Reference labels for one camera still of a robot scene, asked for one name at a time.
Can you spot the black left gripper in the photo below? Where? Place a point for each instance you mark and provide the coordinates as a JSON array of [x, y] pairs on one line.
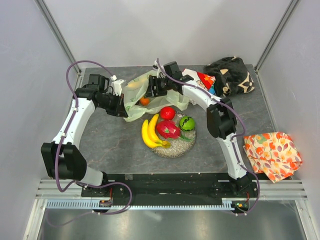
[[119, 110]]

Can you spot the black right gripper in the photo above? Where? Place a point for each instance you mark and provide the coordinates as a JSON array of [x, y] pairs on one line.
[[153, 81]]

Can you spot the avocado print plastic bag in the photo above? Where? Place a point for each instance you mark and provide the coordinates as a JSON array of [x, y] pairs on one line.
[[136, 104]]

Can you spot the red fake apple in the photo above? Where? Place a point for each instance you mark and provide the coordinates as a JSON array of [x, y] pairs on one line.
[[167, 113]]

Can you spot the red fake dragon fruit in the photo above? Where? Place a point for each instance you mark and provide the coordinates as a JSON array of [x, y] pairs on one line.
[[168, 130]]

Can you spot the yellow fake banana bunch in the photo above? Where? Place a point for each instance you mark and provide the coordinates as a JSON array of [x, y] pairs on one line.
[[149, 136]]

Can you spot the green fake round fruit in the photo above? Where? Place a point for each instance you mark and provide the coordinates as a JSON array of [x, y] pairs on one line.
[[187, 123]]

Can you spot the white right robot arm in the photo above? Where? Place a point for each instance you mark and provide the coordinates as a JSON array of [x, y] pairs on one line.
[[221, 118]]

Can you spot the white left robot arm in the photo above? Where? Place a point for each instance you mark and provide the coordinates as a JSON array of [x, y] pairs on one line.
[[62, 157]]

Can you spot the orange green fake mango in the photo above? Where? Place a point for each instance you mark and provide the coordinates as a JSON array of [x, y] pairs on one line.
[[144, 101]]

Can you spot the white cartoon print cloth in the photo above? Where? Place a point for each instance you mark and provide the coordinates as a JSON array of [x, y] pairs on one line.
[[197, 96]]

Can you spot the speckled ceramic plate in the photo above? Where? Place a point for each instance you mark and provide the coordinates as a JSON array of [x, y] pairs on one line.
[[178, 146]]

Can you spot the black beige patterned cloth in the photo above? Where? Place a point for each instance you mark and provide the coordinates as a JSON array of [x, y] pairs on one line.
[[231, 76]]

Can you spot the orange floral cloth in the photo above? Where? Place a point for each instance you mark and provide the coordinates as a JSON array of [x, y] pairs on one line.
[[273, 154]]

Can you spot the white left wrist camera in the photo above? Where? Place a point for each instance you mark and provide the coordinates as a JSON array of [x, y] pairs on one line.
[[117, 85]]

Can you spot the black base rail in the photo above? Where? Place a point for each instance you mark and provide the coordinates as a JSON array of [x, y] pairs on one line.
[[217, 185]]

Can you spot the grey slotted cable duct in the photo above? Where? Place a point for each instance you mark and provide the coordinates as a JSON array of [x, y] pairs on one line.
[[151, 203]]

